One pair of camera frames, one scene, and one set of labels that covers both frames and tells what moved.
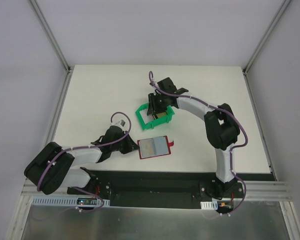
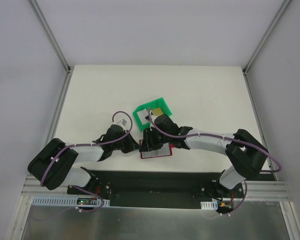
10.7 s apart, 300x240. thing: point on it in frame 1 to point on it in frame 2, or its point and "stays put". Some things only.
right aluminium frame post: [266, 35] stays put
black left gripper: [126, 145] stays put
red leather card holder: [154, 147] stays put
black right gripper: [155, 103] to [152, 139]
